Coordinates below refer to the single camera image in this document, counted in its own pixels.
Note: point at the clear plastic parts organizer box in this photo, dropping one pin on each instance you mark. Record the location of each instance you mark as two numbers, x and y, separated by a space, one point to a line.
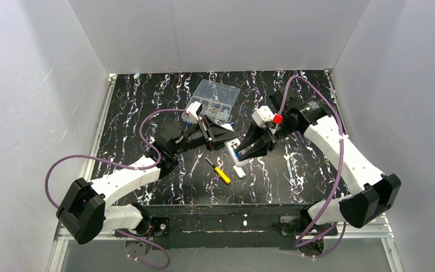
217 100

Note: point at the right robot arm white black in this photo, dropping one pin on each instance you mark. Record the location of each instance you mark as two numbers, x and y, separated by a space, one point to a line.
371 192

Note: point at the white remote control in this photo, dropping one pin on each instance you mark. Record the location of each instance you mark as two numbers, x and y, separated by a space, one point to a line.
236 157

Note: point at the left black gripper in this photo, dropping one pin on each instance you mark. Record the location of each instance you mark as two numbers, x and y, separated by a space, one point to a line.
205 132

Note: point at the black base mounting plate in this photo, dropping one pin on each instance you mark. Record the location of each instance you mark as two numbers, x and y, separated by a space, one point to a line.
222 226

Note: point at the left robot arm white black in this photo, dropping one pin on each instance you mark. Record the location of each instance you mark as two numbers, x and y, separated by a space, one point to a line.
89 206

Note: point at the yellow handled screwdriver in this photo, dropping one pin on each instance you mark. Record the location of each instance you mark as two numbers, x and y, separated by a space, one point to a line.
218 171

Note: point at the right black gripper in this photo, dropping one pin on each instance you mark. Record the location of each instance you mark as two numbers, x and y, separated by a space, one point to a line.
266 133

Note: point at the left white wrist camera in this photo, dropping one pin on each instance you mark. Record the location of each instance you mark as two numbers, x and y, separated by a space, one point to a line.
193 111

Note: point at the white remote battery cover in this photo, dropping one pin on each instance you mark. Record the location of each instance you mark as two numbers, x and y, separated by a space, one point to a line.
240 172

